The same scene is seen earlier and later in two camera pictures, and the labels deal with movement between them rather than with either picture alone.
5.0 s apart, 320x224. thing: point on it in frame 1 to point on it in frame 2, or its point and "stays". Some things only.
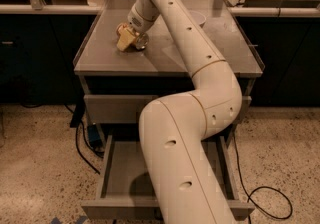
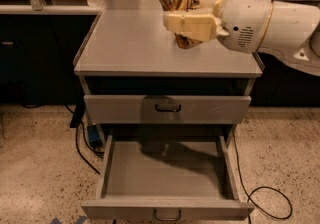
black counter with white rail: [40, 44] stays
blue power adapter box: [94, 136] stays
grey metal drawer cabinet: [115, 85] stays
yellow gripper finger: [126, 36] to [200, 26]
